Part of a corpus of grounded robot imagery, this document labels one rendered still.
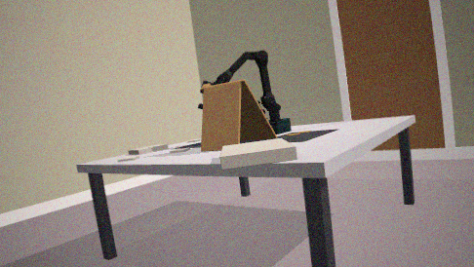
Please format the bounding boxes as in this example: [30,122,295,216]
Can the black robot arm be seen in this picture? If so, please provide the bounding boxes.
[202,51,283,123]

